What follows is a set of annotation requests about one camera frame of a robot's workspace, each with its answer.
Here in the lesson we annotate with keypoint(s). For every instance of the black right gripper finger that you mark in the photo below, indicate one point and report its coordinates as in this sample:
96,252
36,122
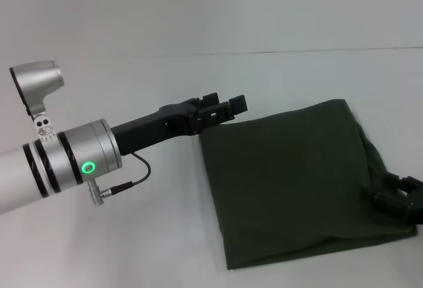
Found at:
390,203
403,182

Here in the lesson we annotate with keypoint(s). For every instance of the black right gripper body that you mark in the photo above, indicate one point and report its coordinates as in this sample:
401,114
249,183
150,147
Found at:
415,207

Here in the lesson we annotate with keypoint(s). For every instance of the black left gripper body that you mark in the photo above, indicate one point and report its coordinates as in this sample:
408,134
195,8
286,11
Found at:
148,131

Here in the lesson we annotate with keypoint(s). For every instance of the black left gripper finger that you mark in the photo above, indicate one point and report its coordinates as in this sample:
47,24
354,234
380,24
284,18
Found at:
218,114
209,98

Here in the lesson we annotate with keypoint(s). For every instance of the dark green FREE t-shirt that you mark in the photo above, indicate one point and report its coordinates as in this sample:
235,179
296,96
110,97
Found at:
297,185

